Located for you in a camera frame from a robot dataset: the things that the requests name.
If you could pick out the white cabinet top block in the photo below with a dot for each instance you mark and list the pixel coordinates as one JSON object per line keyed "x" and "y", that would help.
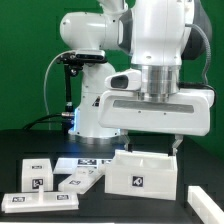
{"x": 36, "y": 173}

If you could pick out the white cabinet body box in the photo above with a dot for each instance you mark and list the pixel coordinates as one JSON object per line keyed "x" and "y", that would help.
{"x": 142, "y": 174}

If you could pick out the white door panel front left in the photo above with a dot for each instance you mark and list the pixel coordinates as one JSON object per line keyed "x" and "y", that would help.
{"x": 39, "y": 201}

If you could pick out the white marker sheet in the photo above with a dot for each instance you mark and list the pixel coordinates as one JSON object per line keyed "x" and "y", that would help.
{"x": 69, "y": 165}

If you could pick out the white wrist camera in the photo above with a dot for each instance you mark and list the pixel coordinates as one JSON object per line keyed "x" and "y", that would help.
{"x": 128, "y": 80}

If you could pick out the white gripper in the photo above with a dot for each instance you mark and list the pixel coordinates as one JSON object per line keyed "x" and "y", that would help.
{"x": 185, "y": 113}

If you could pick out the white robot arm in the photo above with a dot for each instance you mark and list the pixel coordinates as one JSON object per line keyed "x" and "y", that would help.
{"x": 130, "y": 58}

